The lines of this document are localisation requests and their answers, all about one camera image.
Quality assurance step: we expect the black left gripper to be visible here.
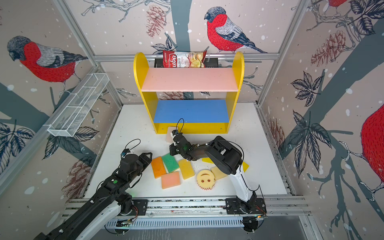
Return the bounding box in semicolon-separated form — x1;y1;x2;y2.
128;151;153;183

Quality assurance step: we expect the orange scouring sponge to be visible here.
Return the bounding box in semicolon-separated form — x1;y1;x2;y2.
151;157;167;179

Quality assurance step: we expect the green scouring sponge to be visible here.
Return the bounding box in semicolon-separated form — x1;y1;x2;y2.
162;154;180;173

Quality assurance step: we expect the pale pink sponge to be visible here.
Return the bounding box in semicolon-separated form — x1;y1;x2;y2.
166;132;173;144

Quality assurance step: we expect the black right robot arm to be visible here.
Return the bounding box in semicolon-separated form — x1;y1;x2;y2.
170;130;257;203

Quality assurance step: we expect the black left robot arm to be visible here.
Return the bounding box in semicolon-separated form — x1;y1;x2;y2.
35;153;153;240

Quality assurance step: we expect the yellow wooden shelf unit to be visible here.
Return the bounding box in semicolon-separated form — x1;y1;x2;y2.
133;53;245;134

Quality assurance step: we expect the yellow rectangular sponge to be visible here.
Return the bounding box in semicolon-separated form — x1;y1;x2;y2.
178;159;195;180

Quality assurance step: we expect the small bright yellow sponge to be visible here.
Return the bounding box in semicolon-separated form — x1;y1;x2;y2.
202;158;213;164

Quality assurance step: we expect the salmon pink sponge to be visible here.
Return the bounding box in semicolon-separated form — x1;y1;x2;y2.
161;171;181;190

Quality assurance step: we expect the smiley face sponge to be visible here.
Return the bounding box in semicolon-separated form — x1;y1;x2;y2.
197;170;216;190

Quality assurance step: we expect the cream beige sponge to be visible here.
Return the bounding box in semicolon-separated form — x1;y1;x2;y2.
211;167;228;181

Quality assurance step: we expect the red chips bag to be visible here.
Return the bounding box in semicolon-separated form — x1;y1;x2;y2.
163;51;207;68

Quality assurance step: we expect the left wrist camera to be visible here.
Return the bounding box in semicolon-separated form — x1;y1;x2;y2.
121;149;131;159

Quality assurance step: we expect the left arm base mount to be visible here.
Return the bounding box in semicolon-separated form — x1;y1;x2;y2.
119;199;149;218

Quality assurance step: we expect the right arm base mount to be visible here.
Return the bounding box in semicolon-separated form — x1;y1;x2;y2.
224;198;267;215

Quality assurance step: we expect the white wire mesh basket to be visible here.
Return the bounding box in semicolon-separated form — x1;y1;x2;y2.
48;73;110;137

